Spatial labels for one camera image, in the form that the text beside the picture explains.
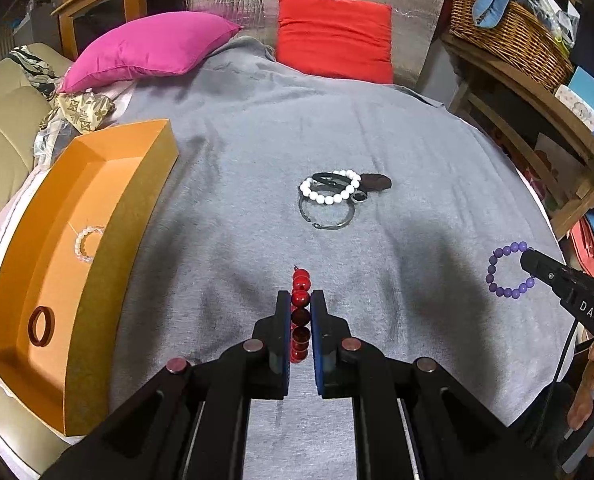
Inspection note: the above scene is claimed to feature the red bead bracelet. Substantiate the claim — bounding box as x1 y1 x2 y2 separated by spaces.
288 264 312 365

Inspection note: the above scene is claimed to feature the purple bead bracelet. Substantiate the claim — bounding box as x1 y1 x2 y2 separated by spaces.
484 240 537 300

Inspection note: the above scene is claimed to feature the dark brown oval case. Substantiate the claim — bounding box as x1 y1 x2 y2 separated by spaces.
360 174 392 193

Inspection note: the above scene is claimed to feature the pink white bead bracelet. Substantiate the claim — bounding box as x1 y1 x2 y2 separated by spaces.
73 224 106 265

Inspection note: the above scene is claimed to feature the dark maroon bangle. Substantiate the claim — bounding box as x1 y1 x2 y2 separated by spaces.
27 306 55 348

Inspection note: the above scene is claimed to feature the grey bed blanket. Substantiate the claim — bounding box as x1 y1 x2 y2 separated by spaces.
109 38 572 479

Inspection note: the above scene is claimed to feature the grey metal bangle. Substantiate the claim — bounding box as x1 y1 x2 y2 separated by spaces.
297 195 356 231

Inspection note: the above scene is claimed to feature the wooden shelf unit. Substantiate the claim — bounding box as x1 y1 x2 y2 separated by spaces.
441 34 594 240

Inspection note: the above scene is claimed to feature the orange cardboard box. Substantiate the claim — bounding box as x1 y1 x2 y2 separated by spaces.
0 119 178 438

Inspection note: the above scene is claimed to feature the wicker basket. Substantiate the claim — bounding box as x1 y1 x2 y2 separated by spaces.
450 0 574 91

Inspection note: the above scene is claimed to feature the red pillow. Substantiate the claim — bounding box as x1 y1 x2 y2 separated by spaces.
276 0 394 84

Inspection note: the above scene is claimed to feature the patterned cloth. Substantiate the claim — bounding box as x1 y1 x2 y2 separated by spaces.
6 46 116 170

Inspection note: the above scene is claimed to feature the pink pillow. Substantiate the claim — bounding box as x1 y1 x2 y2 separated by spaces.
59 11 240 93

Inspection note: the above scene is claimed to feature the beige leather sofa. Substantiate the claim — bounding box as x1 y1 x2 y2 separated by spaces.
0 58 50 212

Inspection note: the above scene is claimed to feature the black cable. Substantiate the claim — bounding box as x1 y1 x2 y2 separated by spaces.
526 318 581 451

